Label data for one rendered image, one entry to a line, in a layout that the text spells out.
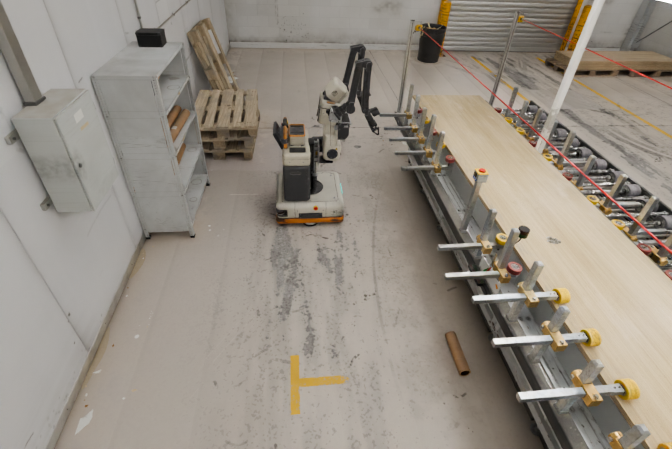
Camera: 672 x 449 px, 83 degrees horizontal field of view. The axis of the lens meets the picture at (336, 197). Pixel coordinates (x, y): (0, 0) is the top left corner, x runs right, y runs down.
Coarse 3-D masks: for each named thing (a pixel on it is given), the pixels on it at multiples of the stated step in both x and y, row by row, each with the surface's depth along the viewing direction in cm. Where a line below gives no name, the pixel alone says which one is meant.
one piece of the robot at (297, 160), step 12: (288, 144) 350; (312, 144) 354; (288, 156) 336; (300, 156) 337; (312, 156) 362; (288, 168) 344; (300, 168) 345; (312, 168) 370; (288, 180) 351; (300, 180) 352; (312, 180) 379; (288, 192) 359; (300, 192) 360; (312, 192) 379
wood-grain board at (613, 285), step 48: (432, 96) 436; (480, 96) 442; (480, 144) 347; (528, 144) 351; (480, 192) 286; (528, 192) 288; (576, 192) 291; (528, 240) 245; (576, 240) 247; (624, 240) 249; (576, 288) 214; (624, 288) 215; (624, 336) 190
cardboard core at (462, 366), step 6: (450, 336) 280; (456, 336) 281; (450, 342) 278; (456, 342) 276; (450, 348) 276; (456, 348) 272; (456, 354) 269; (462, 354) 269; (456, 360) 267; (462, 360) 265; (456, 366) 266; (462, 366) 262; (468, 366) 263; (462, 372) 265; (468, 372) 263
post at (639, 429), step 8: (640, 424) 137; (632, 432) 139; (640, 432) 135; (648, 432) 135; (624, 440) 142; (632, 440) 139; (640, 440) 138; (608, 448) 150; (624, 448) 142; (632, 448) 142
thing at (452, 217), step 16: (416, 160) 371; (432, 176) 337; (432, 192) 330; (448, 208) 301; (448, 224) 297; (464, 240) 272; (480, 256) 257; (496, 304) 228; (512, 320) 217; (512, 336) 211; (528, 352) 203; (528, 368) 197; (544, 368) 196; (544, 384) 189; (560, 416) 177; (560, 432) 174; (576, 432) 172; (576, 448) 167
